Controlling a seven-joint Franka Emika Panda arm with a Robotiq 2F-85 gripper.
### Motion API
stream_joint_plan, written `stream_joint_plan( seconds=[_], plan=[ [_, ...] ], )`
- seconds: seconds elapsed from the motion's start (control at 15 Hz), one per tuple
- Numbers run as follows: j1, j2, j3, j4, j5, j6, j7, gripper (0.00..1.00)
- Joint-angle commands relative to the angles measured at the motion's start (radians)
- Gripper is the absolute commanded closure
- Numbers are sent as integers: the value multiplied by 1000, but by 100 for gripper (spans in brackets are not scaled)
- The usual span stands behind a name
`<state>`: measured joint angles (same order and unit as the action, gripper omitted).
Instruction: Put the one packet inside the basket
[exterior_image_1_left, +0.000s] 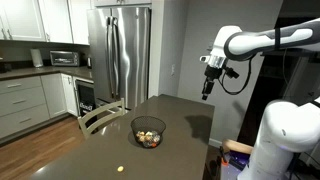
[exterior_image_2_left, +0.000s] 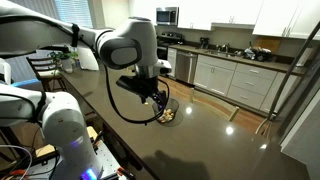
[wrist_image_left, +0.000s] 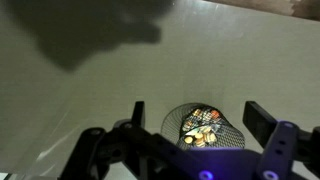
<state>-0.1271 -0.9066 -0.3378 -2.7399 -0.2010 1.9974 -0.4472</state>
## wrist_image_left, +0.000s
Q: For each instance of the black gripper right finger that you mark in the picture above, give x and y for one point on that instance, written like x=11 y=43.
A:
x=258 y=121

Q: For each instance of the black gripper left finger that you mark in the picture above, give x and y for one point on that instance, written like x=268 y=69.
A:
x=138 y=113

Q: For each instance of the candy packets pile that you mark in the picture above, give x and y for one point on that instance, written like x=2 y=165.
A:
x=200 y=133

